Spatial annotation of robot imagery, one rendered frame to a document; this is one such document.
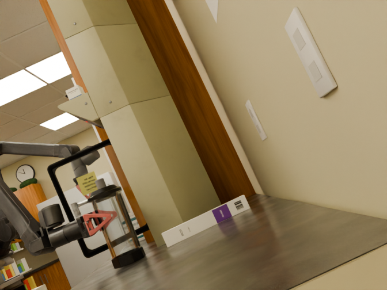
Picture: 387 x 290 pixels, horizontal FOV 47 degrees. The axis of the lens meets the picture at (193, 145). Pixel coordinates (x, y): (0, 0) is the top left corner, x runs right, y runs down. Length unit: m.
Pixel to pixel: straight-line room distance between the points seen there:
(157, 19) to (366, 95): 1.53
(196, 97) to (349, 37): 1.42
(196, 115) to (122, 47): 0.45
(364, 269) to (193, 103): 1.48
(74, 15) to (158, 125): 0.47
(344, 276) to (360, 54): 0.22
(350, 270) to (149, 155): 1.10
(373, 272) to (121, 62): 1.27
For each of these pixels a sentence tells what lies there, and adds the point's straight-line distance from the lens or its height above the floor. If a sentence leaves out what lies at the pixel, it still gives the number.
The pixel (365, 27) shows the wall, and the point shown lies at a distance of 0.47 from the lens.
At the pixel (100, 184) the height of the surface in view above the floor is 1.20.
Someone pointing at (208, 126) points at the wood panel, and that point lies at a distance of 1.86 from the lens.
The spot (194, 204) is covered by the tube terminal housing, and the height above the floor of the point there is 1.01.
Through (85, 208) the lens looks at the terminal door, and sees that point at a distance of 1.83.
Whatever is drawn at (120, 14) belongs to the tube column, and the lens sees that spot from 1.72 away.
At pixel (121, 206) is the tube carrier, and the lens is 1.38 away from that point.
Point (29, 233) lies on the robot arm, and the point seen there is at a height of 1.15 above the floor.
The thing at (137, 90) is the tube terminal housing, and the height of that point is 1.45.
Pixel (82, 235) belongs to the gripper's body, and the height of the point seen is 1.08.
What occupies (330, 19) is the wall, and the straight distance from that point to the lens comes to 0.53.
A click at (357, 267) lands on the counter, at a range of 0.46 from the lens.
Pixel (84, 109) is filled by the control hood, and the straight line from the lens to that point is 1.55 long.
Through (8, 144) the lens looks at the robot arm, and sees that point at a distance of 2.15.
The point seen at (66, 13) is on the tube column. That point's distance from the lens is 1.65.
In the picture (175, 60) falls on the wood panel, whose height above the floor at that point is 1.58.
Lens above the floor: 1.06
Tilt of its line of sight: 5 degrees up
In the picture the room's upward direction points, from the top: 25 degrees counter-clockwise
